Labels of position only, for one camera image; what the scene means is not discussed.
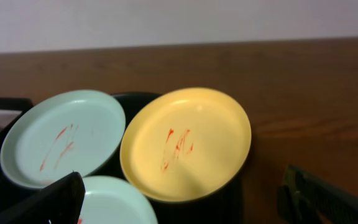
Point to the light green plate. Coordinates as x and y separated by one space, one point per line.
76 131
112 200

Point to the black rectangular water tray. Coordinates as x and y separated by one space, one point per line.
11 109

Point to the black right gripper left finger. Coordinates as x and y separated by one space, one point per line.
58 203

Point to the yellow plate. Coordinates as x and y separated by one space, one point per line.
185 145

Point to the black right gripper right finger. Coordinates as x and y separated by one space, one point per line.
304 198

